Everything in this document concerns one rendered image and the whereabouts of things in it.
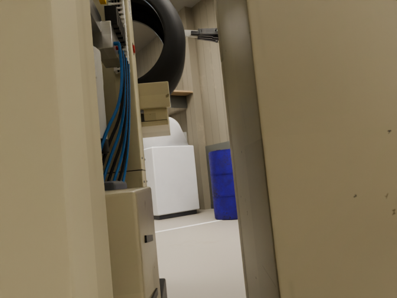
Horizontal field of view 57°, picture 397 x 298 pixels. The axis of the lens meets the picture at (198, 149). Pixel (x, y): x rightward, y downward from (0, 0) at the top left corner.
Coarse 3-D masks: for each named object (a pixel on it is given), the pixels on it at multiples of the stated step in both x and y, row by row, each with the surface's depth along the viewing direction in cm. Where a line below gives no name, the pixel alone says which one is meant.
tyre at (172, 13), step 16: (144, 0) 153; (160, 0) 152; (144, 16) 178; (160, 16) 150; (176, 16) 154; (160, 32) 179; (176, 32) 151; (176, 48) 151; (160, 64) 149; (176, 64) 153; (144, 80) 148; (160, 80) 150; (176, 80) 162
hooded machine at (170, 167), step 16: (176, 128) 576; (144, 144) 574; (160, 144) 556; (176, 144) 573; (160, 160) 548; (176, 160) 564; (192, 160) 581; (160, 176) 545; (176, 176) 561; (192, 176) 578; (160, 192) 541; (176, 192) 557; (192, 192) 574; (160, 208) 538; (176, 208) 554; (192, 208) 571
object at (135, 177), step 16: (96, 0) 127; (128, 16) 127; (128, 32) 127; (128, 48) 126; (112, 80) 125; (112, 96) 124; (112, 112) 124; (112, 128) 123; (112, 144) 123; (112, 160) 123; (128, 160) 123; (144, 160) 134; (112, 176) 122; (128, 176) 122; (144, 176) 128
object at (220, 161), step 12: (216, 156) 468; (228, 156) 461; (216, 168) 468; (228, 168) 460; (216, 180) 469; (228, 180) 459; (216, 192) 470; (228, 192) 459; (216, 204) 471; (228, 204) 458; (216, 216) 473; (228, 216) 458
